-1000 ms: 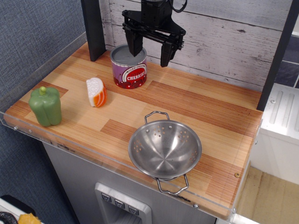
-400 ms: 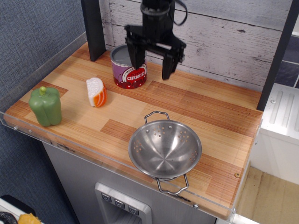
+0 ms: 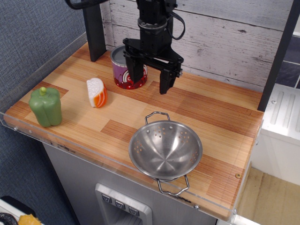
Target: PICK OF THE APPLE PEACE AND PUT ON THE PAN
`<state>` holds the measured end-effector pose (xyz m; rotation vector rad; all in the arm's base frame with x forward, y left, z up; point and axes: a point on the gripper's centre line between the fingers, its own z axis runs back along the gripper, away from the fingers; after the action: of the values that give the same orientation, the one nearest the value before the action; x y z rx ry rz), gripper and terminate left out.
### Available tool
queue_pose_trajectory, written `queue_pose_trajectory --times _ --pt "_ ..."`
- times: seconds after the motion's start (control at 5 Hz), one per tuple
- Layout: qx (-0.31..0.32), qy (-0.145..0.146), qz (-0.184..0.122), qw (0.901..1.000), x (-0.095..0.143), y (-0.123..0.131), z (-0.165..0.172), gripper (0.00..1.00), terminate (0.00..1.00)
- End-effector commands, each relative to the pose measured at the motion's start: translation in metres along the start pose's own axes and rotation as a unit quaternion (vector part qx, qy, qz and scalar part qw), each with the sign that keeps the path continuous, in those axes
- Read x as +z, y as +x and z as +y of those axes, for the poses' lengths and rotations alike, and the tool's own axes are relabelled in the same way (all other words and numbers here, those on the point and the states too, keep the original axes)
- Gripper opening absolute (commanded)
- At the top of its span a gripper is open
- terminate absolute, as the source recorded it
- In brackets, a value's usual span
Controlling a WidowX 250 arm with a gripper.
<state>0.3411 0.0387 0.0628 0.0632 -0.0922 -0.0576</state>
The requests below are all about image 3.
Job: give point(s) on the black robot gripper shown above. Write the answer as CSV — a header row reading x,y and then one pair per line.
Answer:
x,y
153,49

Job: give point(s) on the orange white apple slice toy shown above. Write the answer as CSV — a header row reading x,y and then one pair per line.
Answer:
x,y
97,92

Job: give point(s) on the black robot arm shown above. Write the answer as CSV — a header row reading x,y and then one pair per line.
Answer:
x,y
157,11

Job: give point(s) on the purple red cherries can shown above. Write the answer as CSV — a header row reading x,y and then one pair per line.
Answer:
x,y
120,72

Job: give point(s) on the stainless steel colander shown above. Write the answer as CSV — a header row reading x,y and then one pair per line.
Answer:
x,y
165,150

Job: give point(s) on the green toy bell pepper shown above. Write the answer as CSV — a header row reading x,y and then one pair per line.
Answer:
x,y
45,104

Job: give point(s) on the grey toy fridge cabinet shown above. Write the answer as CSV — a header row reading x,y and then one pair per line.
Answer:
x,y
79,178

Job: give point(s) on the white toy sink unit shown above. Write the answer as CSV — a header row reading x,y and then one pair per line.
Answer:
x,y
277,148

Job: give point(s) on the yellow orange object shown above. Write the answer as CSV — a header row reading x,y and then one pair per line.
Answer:
x,y
28,220

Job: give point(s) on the dark grey left post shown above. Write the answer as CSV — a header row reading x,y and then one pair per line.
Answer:
x,y
94,31

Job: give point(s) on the dark grey post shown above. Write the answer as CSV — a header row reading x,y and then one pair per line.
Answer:
x,y
94,31
280,54

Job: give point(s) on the dark grey right post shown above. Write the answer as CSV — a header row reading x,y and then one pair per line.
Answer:
x,y
280,54

